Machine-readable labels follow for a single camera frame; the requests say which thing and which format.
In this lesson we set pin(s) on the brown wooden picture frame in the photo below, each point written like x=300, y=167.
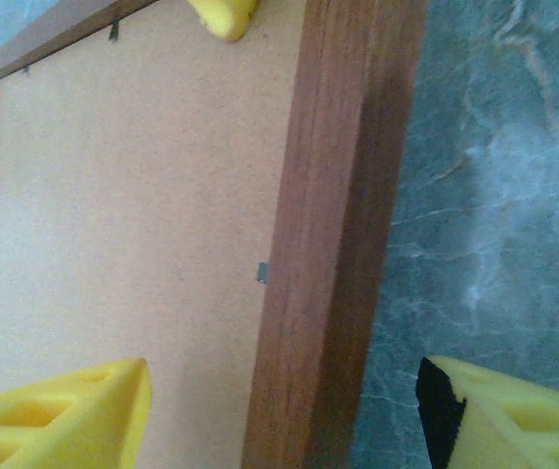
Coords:
x=333, y=220

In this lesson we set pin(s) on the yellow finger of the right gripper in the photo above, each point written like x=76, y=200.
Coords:
x=226, y=17

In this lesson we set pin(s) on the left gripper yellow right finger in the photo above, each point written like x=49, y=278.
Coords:
x=514, y=425

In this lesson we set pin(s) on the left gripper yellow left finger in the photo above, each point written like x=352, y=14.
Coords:
x=64, y=420

